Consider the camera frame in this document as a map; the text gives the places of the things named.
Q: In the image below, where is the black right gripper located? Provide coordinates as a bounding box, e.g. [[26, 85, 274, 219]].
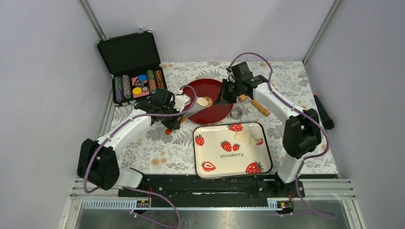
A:
[[214, 79, 242, 106]]

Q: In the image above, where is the silver tape roll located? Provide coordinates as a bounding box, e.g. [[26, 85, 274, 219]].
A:
[[230, 107, 243, 120]]

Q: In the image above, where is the round red lacquer tray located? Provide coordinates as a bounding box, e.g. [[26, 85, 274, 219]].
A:
[[188, 79, 233, 125]]

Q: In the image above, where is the round cut dough wrapper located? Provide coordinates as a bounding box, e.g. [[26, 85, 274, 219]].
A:
[[196, 97, 208, 107]]

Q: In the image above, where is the wooden dough roller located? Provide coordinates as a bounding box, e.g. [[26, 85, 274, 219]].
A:
[[237, 95, 270, 117]]

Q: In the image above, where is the square strawberry ceramic plate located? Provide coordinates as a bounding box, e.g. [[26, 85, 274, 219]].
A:
[[193, 122, 273, 179]]

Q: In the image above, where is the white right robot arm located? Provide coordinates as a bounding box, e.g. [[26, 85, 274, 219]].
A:
[[214, 62, 322, 197]]

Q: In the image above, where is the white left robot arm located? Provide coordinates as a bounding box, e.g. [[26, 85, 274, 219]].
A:
[[77, 85, 197, 196]]

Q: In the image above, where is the black poker chip case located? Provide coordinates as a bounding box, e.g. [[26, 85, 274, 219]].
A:
[[96, 31, 167, 107]]

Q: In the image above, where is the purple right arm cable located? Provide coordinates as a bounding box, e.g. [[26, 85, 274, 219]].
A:
[[226, 52, 337, 220]]

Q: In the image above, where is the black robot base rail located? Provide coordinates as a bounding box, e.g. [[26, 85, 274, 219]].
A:
[[118, 174, 305, 202]]

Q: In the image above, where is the slotted grey cable duct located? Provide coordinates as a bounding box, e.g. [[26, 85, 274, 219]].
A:
[[82, 198, 294, 211]]

